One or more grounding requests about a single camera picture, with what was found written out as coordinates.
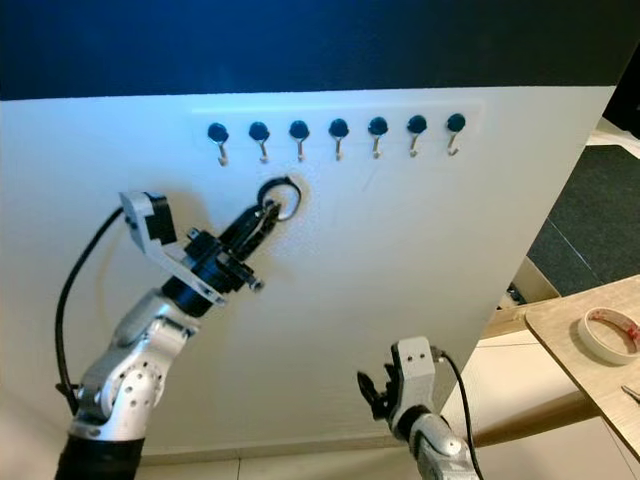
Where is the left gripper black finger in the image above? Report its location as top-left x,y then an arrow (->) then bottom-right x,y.
237,209 -> 282,264
222,202 -> 275,250

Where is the blue based silver hook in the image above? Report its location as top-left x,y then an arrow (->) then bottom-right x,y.
288,118 -> 310,163
248,120 -> 270,165
446,112 -> 469,158
367,115 -> 390,160
406,114 -> 429,159
207,121 -> 229,167
328,117 -> 350,162

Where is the light wooden table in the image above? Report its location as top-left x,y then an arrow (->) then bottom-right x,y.
475,272 -> 640,446

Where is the white tape roll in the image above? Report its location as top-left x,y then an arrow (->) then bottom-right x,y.
585,307 -> 640,366

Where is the white board panel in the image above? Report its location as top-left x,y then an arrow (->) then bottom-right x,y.
0,85 -> 619,471

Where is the black and silver key ring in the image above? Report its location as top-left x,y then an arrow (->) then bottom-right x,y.
257,175 -> 303,223

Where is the black floor mat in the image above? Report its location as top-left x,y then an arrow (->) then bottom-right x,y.
525,145 -> 640,296

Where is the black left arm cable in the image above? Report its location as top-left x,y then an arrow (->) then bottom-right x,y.
55,205 -> 129,411

